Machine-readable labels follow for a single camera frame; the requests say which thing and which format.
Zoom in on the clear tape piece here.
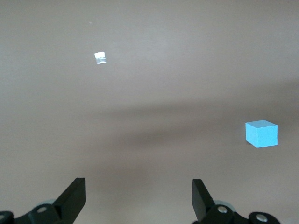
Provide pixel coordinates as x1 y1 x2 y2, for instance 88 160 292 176
94 51 107 65

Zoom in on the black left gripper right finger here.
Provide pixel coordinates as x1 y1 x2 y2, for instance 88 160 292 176
192 179 280 224

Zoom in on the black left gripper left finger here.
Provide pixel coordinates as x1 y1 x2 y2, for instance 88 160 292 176
0 177 86 224

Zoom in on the blue foam block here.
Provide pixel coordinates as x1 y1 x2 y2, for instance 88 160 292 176
245 119 279 149

